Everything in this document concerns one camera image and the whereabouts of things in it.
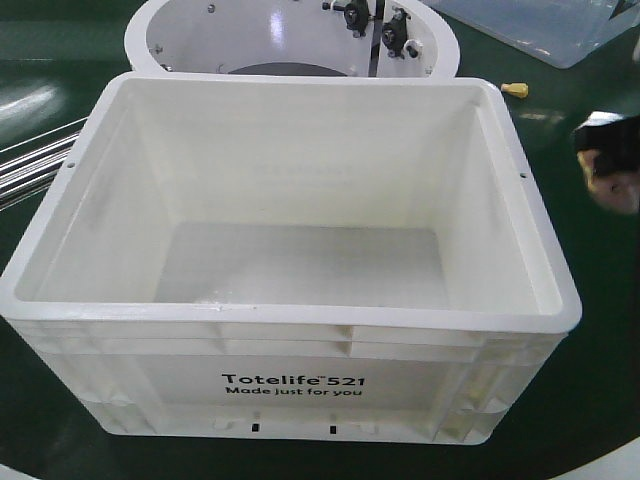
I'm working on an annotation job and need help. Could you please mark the white plastic tote crate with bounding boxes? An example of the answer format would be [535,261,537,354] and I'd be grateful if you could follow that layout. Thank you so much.
[1,72,582,445]

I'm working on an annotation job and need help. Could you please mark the clear plastic storage box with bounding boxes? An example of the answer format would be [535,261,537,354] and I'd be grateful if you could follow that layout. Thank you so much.
[425,0,639,69]

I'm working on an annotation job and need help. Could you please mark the white round conveyor hub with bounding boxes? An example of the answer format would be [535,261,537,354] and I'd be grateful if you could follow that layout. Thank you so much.
[124,1,460,78]

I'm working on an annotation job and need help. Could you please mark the small yellow toy piece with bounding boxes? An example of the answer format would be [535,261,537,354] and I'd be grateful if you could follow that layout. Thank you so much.
[500,82,529,99]

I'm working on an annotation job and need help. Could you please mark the black bearing mount assembly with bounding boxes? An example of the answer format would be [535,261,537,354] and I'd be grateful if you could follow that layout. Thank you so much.
[322,0,424,60]

